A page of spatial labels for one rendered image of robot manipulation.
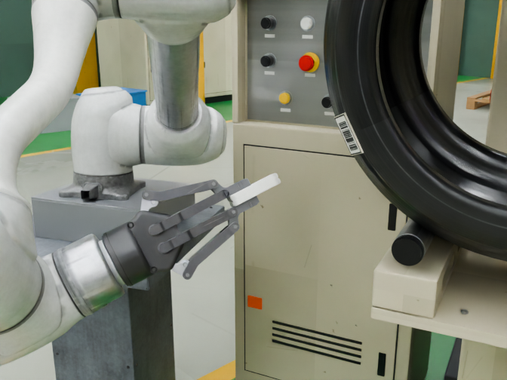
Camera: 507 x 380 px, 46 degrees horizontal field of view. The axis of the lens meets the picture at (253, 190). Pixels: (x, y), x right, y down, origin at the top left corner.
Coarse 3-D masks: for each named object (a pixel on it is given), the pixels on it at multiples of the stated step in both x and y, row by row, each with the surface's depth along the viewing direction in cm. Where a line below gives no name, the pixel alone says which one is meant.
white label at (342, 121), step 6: (342, 114) 81; (336, 120) 83; (342, 120) 82; (348, 120) 80; (342, 126) 83; (348, 126) 81; (342, 132) 84; (348, 132) 82; (354, 132) 80; (348, 138) 83; (354, 138) 81; (348, 144) 84; (354, 144) 82; (354, 150) 83; (360, 150) 81
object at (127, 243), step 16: (128, 224) 75; (144, 224) 75; (112, 240) 72; (128, 240) 72; (144, 240) 75; (160, 240) 75; (112, 256) 72; (128, 256) 72; (144, 256) 73; (160, 256) 75; (176, 256) 76; (128, 272) 72; (144, 272) 73
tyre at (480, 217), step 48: (336, 0) 78; (384, 0) 74; (336, 48) 78; (384, 48) 101; (336, 96) 82; (384, 96) 78; (432, 96) 102; (384, 144) 78; (432, 144) 102; (480, 144) 101; (384, 192) 84; (432, 192) 77; (480, 192) 99; (480, 240) 77
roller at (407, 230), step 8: (408, 224) 87; (416, 224) 86; (400, 232) 85; (408, 232) 83; (416, 232) 83; (424, 232) 84; (400, 240) 82; (408, 240) 81; (416, 240) 81; (424, 240) 83; (392, 248) 83; (400, 248) 82; (408, 248) 82; (416, 248) 81; (424, 248) 82; (400, 256) 83; (408, 256) 82; (416, 256) 82; (408, 264) 82
